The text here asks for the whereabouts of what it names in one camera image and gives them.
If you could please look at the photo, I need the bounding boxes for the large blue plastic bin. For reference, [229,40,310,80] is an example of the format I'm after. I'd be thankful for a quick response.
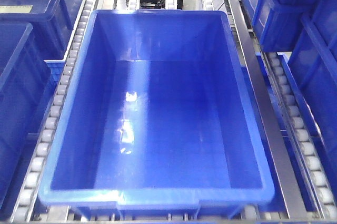
[38,10,275,218]

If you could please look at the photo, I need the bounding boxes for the blue bin far left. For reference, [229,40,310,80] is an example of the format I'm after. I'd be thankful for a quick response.
[1,0,82,60]

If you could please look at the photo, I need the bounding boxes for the blue bin right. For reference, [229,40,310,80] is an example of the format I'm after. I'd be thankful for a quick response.
[241,0,336,177]

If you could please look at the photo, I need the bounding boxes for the white roller track left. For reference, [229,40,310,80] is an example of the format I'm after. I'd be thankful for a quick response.
[9,0,98,223]

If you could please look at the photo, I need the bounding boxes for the white roller track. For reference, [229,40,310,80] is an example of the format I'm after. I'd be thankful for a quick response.
[264,53,336,221]
[9,0,98,223]

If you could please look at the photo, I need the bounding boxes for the white roller track right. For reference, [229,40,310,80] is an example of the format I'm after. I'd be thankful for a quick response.
[264,53,336,221]

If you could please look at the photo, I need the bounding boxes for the steel shelf divider rail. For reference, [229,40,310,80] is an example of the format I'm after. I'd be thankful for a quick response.
[228,0,307,220]

